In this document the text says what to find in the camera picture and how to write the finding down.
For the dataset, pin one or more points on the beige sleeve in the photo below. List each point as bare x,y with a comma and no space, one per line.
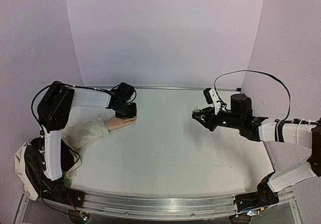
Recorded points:
77,137

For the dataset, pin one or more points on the aluminium back table rail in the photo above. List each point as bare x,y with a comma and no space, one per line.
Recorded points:
168,87

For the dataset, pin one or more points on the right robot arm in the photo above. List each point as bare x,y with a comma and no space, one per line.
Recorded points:
263,129

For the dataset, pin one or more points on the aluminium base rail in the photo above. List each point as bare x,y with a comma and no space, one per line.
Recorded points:
95,207

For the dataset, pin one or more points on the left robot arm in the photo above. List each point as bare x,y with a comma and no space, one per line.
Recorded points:
53,110

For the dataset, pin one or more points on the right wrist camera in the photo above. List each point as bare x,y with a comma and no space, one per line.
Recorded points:
213,99

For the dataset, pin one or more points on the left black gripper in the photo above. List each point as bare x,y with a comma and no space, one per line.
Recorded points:
134,113

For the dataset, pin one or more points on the mannequin hand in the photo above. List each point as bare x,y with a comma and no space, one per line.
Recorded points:
116,123

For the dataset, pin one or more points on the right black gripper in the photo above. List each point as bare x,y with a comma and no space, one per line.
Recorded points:
210,118

